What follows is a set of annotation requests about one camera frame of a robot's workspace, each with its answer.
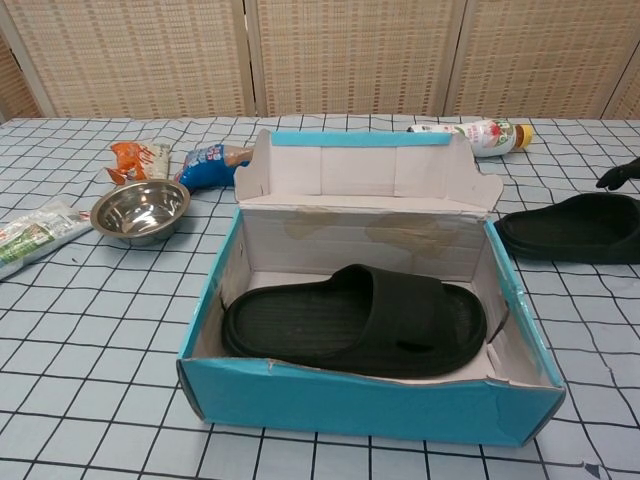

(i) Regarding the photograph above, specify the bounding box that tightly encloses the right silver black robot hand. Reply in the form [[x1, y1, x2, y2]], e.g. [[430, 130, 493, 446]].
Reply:
[[596, 158, 640, 190]]

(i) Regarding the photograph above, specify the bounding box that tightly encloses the black rubber slipper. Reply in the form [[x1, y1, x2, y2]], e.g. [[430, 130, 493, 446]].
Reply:
[[221, 263, 488, 377], [493, 193, 640, 265]]

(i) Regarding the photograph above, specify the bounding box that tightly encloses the blue cardboard shoe box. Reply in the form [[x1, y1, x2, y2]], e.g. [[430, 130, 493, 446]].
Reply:
[[176, 128, 567, 447]]

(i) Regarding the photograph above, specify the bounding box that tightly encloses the white bottle yellow cap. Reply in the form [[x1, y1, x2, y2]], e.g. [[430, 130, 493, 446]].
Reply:
[[405, 118, 535, 159]]

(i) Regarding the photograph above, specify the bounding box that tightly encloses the woven bamboo folding screen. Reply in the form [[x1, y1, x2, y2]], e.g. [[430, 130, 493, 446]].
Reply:
[[0, 0, 640, 121]]

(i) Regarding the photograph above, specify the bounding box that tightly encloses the blue snack bag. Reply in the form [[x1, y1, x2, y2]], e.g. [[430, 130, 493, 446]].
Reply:
[[173, 142, 257, 194]]

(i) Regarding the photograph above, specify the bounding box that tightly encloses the stainless steel bowl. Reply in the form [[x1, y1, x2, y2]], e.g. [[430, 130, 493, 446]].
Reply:
[[90, 179, 192, 245]]

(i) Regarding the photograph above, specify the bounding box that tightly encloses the orange white snack bag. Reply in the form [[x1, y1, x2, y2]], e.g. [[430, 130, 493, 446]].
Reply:
[[104, 141, 172, 185]]

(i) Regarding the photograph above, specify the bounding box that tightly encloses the blue checkered tablecloth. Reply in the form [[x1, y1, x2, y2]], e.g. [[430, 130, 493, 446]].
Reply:
[[0, 115, 640, 480]]

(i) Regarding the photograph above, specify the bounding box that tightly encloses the white green food package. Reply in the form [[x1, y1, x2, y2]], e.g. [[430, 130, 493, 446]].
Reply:
[[0, 194, 94, 281]]

